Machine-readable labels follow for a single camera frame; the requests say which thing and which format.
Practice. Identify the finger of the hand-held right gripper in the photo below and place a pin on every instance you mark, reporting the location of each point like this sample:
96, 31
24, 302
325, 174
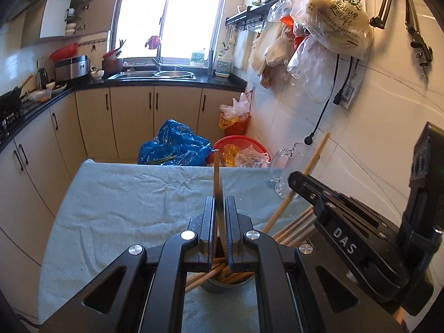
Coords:
305, 187

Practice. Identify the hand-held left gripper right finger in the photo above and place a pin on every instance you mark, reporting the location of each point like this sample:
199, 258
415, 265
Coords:
231, 222

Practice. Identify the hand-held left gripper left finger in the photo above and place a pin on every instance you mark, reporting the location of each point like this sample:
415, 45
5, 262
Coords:
209, 222

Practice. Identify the long wooden chopstick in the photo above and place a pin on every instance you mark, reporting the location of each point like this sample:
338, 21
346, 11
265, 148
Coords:
314, 158
217, 180

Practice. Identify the bundle of wooden chopsticks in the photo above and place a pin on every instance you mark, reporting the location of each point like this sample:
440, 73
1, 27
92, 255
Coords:
208, 275

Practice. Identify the grey metal cup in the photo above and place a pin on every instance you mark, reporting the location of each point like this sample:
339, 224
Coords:
215, 287

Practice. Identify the clear glass mug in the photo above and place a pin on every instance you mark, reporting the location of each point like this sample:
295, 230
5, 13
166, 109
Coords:
295, 159

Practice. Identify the clear plastic bags in basket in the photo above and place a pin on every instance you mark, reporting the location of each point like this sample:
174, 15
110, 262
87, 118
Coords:
253, 156

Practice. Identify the large red basket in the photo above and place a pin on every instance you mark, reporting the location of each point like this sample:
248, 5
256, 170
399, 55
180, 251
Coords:
225, 142

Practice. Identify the blue plastic bag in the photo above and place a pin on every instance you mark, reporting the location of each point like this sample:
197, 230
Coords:
173, 142

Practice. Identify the light blue towel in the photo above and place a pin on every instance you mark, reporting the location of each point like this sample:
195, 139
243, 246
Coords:
121, 208

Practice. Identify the small red basket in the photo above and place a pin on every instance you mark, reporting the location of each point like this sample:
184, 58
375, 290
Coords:
239, 126

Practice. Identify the white hanging card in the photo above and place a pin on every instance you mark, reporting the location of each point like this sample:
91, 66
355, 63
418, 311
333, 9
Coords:
348, 92

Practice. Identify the white plastic bags on basket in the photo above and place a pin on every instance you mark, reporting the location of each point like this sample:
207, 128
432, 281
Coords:
239, 105

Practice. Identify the hanging clear plastic bags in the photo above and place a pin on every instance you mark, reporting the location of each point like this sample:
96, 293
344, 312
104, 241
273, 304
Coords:
308, 66

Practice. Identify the beige base cabinets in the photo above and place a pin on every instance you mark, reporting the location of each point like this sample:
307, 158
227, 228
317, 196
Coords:
131, 121

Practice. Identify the black countertop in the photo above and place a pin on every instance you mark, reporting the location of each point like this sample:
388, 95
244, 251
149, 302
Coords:
222, 82

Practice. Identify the white detergent bottle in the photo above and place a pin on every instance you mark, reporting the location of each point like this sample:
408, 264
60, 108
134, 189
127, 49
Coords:
223, 65

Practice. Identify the green sponge pack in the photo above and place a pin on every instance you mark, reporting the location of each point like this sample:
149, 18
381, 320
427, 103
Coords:
197, 59

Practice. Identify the steel sink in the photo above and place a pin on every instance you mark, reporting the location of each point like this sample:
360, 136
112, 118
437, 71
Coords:
138, 75

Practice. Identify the metal faucet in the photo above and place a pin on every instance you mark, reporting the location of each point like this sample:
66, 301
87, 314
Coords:
158, 62

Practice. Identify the large printed plastic bag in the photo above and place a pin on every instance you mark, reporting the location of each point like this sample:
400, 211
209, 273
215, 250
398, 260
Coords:
336, 17

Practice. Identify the brown utensil pot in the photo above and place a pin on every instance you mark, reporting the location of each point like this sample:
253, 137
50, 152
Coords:
112, 66

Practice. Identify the black folding stand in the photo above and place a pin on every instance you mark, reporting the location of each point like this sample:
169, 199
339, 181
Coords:
381, 10
418, 41

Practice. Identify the white bowl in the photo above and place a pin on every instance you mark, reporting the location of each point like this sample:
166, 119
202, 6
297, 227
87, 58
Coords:
97, 74

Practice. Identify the pink cloth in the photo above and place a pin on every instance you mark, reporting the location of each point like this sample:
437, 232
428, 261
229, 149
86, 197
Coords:
153, 42

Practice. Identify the dark dish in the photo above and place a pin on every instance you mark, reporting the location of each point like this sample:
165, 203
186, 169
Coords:
57, 87

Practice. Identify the silver rice cooker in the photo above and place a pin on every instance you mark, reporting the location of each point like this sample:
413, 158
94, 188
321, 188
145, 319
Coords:
71, 69

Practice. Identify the plastic food container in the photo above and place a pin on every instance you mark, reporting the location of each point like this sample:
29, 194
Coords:
42, 95

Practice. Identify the window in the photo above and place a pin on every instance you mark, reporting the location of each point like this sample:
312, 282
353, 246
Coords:
173, 14

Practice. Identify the steel kettle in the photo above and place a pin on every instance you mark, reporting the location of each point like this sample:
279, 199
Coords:
42, 79

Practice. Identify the red colander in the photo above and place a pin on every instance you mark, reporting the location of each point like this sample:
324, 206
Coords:
64, 52

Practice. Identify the gas stove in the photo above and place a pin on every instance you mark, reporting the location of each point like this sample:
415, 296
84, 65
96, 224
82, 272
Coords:
8, 121

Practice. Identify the black wok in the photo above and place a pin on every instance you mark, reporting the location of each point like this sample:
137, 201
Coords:
10, 97

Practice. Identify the range hood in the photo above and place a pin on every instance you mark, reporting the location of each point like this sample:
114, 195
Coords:
27, 0

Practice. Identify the black wall shelf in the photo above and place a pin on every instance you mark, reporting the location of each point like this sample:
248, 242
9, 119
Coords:
249, 15

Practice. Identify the beige wall cabinets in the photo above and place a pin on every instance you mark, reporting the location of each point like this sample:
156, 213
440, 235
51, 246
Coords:
97, 14

